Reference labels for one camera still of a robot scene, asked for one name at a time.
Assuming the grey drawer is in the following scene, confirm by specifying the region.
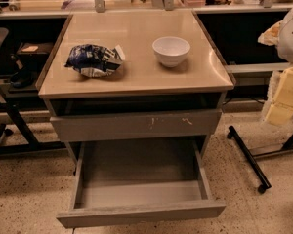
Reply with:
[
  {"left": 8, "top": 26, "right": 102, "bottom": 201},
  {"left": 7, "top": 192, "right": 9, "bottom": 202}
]
[
  {"left": 51, "top": 109, "right": 222, "bottom": 142},
  {"left": 57, "top": 137, "right": 226, "bottom": 228}
]

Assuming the grey drawer cabinet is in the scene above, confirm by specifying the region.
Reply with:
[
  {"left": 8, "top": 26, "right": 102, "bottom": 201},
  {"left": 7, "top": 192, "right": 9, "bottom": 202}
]
[{"left": 39, "top": 10, "right": 233, "bottom": 159}]

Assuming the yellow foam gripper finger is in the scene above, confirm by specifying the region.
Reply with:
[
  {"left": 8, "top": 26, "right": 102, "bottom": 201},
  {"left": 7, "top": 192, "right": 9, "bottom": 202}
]
[{"left": 265, "top": 66, "right": 293, "bottom": 125}]

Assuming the grey top drawer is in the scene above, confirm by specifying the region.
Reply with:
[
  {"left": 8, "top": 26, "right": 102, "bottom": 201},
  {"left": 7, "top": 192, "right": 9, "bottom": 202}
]
[{"left": 51, "top": 109, "right": 222, "bottom": 142}]

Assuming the white ceramic bowl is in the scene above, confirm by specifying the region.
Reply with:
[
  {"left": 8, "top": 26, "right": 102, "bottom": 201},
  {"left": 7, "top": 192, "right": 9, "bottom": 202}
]
[{"left": 152, "top": 36, "right": 190, "bottom": 67}]

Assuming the dark box on shelf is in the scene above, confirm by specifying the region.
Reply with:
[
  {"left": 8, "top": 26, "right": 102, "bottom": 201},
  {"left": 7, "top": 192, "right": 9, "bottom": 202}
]
[{"left": 17, "top": 42, "right": 54, "bottom": 63}]

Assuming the blue white chip bag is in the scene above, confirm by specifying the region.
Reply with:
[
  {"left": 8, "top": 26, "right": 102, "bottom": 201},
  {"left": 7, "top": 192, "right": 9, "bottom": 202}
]
[{"left": 64, "top": 44, "right": 125, "bottom": 78}]

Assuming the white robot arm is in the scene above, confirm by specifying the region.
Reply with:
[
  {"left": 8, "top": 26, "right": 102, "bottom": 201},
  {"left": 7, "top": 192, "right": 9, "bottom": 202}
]
[{"left": 258, "top": 8, "right": 293, "bottom": 125}]

